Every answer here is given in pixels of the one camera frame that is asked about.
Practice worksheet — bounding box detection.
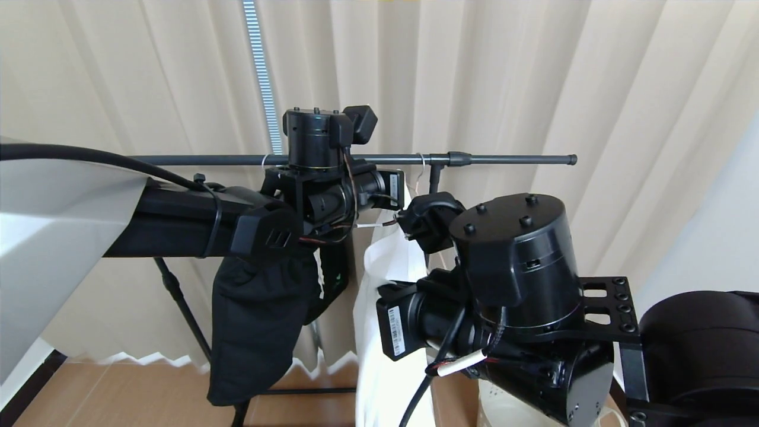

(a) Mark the white garment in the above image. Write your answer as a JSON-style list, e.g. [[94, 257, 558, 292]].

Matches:
[[354, 184, 438, 427]]

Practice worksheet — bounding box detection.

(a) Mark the window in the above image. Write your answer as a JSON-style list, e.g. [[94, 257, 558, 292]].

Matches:
[[242, 0, 284, 156]]

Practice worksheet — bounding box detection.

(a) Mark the white laundry basket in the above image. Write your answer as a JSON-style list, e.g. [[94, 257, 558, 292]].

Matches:
[[477, 380, 626, 427]]

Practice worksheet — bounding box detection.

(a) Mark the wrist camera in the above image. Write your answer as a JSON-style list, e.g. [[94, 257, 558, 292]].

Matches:
[[343, 105, 379, 145], [396, 192, 467, 256]]

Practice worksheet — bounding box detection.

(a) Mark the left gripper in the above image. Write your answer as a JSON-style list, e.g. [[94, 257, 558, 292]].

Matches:
[[323, 169, 406, 223]]

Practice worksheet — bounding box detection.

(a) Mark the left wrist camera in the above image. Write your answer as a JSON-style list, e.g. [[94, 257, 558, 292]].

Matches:
[[343, 105, 379, 145]]

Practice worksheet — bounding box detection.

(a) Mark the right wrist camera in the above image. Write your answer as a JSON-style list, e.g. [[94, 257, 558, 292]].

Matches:
[[396, 192, 467, 256]]

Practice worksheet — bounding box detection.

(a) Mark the black garment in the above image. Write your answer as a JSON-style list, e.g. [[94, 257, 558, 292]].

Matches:
[[206, 234, 350, 407]]

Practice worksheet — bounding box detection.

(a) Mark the white curtain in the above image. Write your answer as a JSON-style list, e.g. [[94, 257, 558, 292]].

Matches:
[[0, 0, 279, 365], [258, 0, 759, 380]]

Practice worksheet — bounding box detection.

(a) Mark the black clothes rack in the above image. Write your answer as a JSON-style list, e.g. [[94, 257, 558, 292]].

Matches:
[[127, 151, 579, 427]]

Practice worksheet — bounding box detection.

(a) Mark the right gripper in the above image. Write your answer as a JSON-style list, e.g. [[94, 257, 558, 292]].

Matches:
[[377, 270, 475, 362]]

